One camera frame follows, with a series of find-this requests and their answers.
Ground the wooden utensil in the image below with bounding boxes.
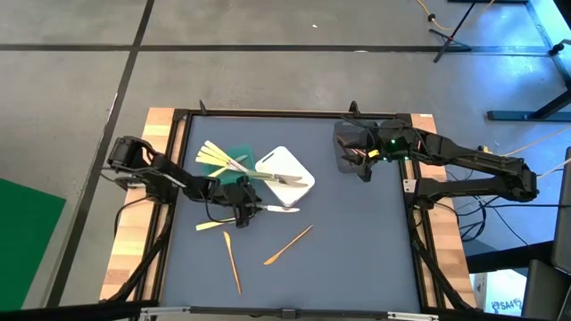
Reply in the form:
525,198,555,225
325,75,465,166
262,224,315,267
222,230,243,296

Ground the black rig bar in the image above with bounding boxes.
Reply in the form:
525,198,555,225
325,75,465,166
0,300,160,321

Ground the white cardboard box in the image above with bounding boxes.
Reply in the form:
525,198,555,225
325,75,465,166
484,269,527,317

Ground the yellow extension cable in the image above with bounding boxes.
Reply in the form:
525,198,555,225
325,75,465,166
417,0,496,32

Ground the green floor mat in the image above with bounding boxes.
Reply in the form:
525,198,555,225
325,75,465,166
0,177,67,313

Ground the black table leg bar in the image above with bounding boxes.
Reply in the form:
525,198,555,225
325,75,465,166
466,240,554,274

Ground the black tripod stand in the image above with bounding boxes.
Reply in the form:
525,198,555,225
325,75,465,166
428,0,476,63

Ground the grey plastic bin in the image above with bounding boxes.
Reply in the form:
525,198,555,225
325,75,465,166
333,119,380,175

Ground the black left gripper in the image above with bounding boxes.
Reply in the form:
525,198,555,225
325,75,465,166
221,175,265,230

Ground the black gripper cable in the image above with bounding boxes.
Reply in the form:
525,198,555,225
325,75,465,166
337,114,380,135
203,191,237,224

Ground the green-handled fork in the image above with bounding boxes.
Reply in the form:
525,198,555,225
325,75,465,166
247,171,310,188

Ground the white plastic bin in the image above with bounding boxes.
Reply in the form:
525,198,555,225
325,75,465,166
254,145,317,209

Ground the black office chair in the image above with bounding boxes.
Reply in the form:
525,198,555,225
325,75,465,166
520,146,571,321

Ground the beige cable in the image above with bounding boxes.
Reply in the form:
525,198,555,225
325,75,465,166
537,158,571,177
501,126,571,157

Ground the black aluminium table frame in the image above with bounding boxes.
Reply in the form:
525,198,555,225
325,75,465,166
101,100,478,313

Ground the yellow-handled cutlery piece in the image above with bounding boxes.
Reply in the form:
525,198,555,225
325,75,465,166
196,151,249,173
194,155,246,173
208,154,249,178

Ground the grey-blue table mat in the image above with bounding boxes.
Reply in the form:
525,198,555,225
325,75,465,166
161,116,423,313

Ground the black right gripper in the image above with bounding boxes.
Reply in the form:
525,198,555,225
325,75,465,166
343,125,420,184

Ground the teal plastic bin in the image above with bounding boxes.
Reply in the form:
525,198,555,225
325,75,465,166
200,142,258,186

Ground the yellow-handled table knife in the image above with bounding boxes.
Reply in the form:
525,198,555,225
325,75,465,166
194,218,238,232
199,145,250,174

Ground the yellow-handled fork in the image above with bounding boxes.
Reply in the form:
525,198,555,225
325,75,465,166
203,139,251,174

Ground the black and silver crossbar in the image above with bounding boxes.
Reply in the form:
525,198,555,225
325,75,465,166
140,305,441,321

